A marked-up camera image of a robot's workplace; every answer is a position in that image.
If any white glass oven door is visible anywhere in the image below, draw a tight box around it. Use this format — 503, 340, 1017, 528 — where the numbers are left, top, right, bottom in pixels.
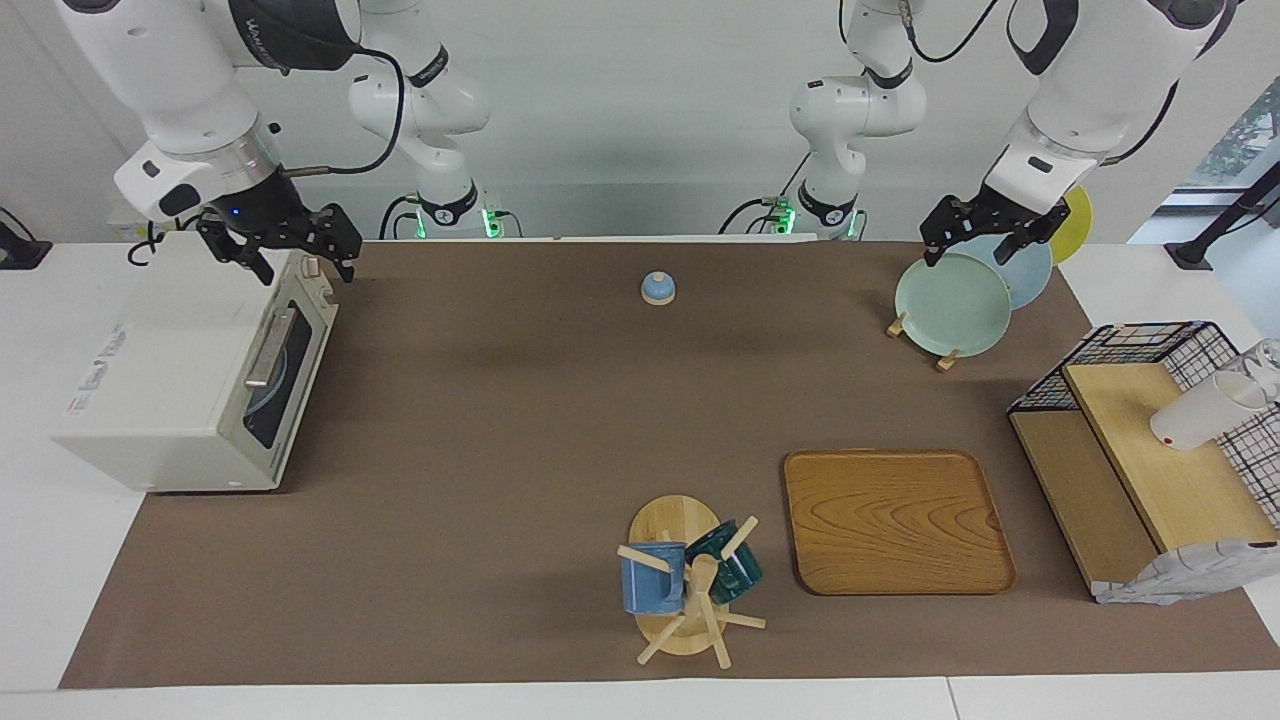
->
218, 250, 339, 491

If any clear glass cup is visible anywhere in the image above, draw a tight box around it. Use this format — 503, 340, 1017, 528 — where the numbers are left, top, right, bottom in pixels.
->
1240, 338, 1280, 406

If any light blue plate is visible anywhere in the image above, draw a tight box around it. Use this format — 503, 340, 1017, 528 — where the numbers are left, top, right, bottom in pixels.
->
245, 345, 291, 416

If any grey patterned cloth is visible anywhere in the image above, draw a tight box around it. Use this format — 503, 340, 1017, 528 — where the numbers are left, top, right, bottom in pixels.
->
1092, 537, 1280, 606

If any light wooden stepped shelf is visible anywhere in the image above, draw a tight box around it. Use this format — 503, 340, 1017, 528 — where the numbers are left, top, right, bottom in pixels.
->
1008, 362, 1280, 601

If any wooden plate rack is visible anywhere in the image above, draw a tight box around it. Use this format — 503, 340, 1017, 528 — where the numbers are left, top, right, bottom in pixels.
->
886, 312, 961, 373

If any pale green plate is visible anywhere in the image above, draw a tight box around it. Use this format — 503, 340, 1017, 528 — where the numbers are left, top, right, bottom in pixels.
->
895, 253, 1013, 358

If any dark green mug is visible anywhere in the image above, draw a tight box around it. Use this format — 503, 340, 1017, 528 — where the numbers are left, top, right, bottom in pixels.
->
685, 520, 764, 605

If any grey framed window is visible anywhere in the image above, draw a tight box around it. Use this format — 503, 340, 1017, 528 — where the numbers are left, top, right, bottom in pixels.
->
1130, 75, 1280, 246

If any brown table mat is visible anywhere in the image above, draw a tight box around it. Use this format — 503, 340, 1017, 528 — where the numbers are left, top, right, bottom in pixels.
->
58, 240, 1280, 689

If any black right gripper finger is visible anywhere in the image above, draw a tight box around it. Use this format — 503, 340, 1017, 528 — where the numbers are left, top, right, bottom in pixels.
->
318, 203, 364, 284
198, 218, 276, 287

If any black wire basket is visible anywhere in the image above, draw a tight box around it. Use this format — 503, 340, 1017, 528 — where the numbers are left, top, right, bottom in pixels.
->
1007, 321, 1280, 531

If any black clamp device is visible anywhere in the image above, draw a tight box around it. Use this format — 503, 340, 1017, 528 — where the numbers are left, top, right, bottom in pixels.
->
0, 207, 53, 271

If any white cup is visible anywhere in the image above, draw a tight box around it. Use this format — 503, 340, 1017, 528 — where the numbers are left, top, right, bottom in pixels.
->
1149, 370, 1271, 451

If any blue mug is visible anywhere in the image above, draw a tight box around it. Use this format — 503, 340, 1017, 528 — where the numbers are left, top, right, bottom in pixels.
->
620, 542, 689, 615

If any white toaster oven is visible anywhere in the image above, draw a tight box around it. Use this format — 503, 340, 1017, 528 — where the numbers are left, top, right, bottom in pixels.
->
52, 232, 339, 493

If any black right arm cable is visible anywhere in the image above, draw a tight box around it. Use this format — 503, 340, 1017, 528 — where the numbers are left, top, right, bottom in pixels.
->
285, 45, 407, 179

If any wooden mug tree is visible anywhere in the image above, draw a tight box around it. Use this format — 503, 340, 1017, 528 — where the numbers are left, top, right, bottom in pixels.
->
616, 494, 767, 670

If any yellow plate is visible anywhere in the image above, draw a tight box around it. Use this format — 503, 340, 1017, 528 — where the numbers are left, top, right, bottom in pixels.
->
1048, 185, 1093, 266

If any black base cable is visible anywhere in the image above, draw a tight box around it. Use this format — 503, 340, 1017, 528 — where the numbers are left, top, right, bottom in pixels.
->
718, 198, 791, 236
378, 195, 421, 241

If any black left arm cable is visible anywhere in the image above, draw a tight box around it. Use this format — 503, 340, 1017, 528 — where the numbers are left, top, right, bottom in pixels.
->
900, 0, 1001, 64

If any blue racked plate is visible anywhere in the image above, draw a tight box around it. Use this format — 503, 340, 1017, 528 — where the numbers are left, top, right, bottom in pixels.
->
965, 233, 1053, 311

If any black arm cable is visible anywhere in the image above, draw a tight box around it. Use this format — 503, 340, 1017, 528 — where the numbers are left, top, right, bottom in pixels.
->
900, 0, 1001, 64
285, 45, 407, 179

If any black coiled cable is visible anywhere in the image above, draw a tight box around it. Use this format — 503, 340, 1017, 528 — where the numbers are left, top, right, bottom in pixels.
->
127, 222, 169, 266

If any brown wooden tray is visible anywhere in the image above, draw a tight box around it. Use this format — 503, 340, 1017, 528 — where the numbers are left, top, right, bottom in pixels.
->
783, 449, 1018, 597

